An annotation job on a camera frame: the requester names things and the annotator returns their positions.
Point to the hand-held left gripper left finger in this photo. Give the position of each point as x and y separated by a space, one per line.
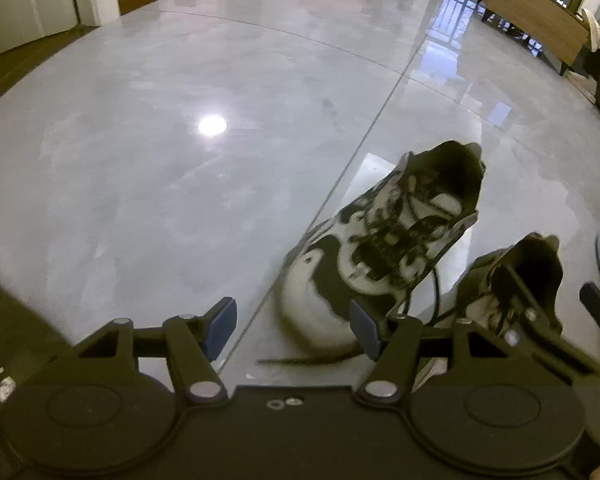
220 329

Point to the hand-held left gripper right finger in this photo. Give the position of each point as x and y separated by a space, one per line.
365 331

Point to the black and white sneaker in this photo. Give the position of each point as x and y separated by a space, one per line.
535 270
370 240

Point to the black slipper with charms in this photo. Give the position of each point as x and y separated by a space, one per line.
10 320

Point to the wooden coffee table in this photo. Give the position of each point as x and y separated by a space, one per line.
535 15

